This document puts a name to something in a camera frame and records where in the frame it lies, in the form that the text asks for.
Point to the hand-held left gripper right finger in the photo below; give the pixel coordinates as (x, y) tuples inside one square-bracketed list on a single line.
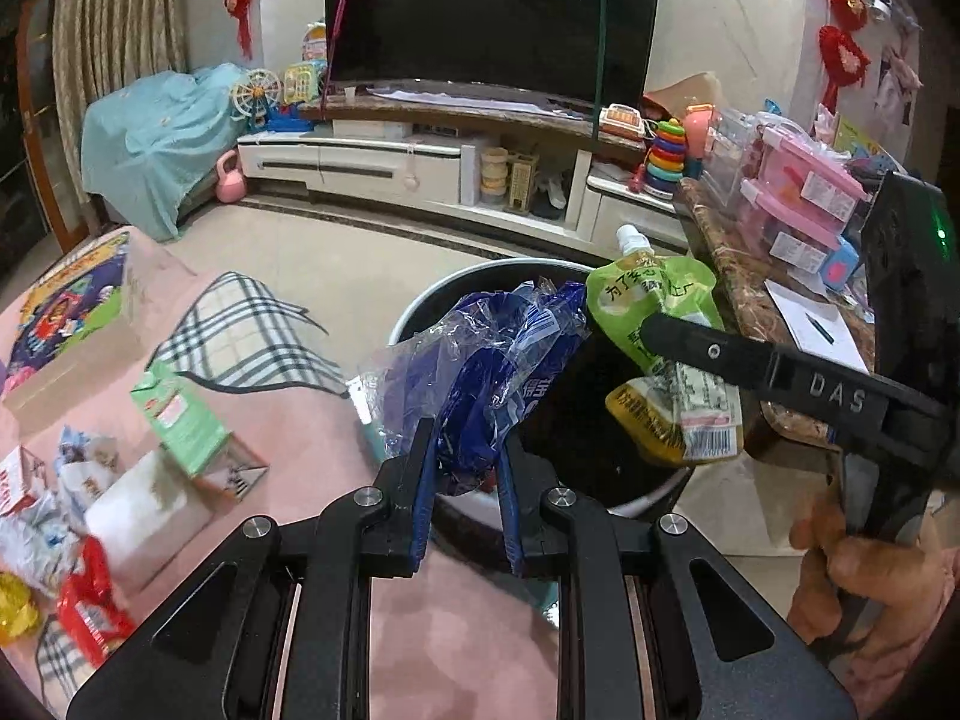
[(513, 514)]

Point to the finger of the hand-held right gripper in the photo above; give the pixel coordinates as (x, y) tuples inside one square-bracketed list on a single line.
[(750, 367)]

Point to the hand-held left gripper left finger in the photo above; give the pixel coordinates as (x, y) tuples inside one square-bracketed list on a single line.
[(423, 499)]

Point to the round black trash bin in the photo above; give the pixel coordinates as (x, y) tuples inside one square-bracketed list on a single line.
[(585, 427)]

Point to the green spout pouch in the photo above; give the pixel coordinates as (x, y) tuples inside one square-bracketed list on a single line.
[(645, 292)]

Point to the blue plastic wrapper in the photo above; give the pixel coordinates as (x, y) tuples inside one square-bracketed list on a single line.
[(480, 382)]

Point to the white rectangular pack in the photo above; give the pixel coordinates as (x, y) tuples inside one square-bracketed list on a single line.
[(142, 517)]

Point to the yellow crinkled wrapper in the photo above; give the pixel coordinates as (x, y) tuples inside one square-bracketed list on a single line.
[(15, 607)]

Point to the person's right hand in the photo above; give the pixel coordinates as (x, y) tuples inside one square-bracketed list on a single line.
[(877, 577)]

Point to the white paper sheet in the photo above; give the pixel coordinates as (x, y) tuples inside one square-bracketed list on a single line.
[(795, 307)]

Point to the black pen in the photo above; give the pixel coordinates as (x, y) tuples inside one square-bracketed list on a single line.
[(821, 328)]

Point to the pink storage drawers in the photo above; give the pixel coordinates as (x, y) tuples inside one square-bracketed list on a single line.
[(802, 195)]

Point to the clear plastic box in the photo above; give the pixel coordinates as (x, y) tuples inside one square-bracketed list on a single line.
[(731, 154)]

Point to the pink toy jug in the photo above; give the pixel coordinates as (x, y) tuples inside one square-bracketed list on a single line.
[(696, 131)]

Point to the green carton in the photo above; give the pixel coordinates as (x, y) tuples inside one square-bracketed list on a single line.
[(180, 420)]

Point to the plaid cloth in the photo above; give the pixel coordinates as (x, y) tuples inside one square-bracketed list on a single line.
[(225, 330)]

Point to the toy cash register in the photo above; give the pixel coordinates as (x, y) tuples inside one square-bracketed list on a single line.
[(622, 120)]

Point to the stacked yellow containers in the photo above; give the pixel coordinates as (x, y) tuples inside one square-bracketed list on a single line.
[(495, 176)]

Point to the crumpled white wrapper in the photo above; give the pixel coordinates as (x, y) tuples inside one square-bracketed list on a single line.
[(37, 540), (86, 472)]

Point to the white television cabinet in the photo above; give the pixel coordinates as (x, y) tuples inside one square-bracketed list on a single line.
[(360, 157)]

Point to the red wrapper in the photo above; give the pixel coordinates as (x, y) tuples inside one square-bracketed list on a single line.
[(90, 607)]

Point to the green rod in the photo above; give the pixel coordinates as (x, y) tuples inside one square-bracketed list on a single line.
[(600, 37)]

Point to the pink kettlebell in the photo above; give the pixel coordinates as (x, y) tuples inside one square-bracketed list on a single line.
[(230, 184)]

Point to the colourful game box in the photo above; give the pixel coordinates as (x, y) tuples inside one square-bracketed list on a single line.
[(67, 307)]

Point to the red and white box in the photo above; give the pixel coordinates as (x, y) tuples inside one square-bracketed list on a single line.
[(19, 484)]

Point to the yellow green activity toy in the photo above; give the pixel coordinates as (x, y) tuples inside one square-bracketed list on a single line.
[(302, 82)]

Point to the ferris wheel toy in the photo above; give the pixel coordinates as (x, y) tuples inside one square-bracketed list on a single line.
[(251, 97)]

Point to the black television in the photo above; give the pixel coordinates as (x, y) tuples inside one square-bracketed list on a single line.
[(487, 15)]

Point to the teal cloth cover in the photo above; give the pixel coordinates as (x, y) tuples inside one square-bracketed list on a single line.
[(150, 135)]

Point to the pink rod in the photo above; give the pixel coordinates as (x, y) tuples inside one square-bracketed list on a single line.
[(337, 22)]

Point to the beige patterned curtain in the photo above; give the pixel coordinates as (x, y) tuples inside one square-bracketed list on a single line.
[(112, 22)]

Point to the white security camera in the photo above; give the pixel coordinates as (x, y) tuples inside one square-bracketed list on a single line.
[(881, 6)]

